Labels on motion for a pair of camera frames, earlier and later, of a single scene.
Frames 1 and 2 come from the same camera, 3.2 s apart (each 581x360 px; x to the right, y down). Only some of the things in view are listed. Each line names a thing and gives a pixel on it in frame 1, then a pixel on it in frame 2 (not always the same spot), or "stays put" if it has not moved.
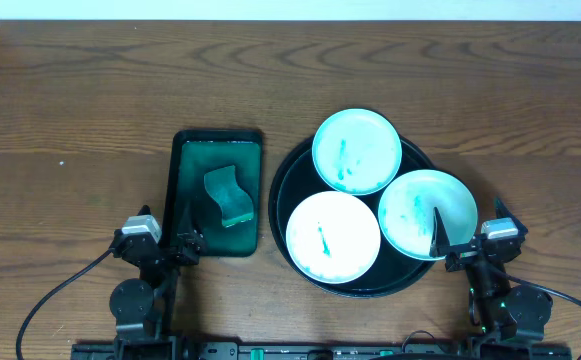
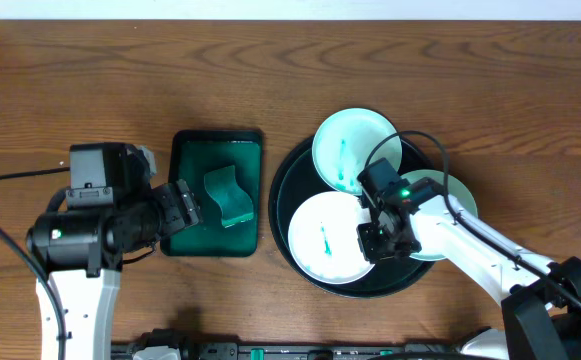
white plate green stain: (333, 237) stays put
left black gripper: (165, 250) to (171, 209)
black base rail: (307, 351) stays put
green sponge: (234, 204) stays put
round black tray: (390, 268) stays put
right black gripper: (460, 256) to (373, 254)
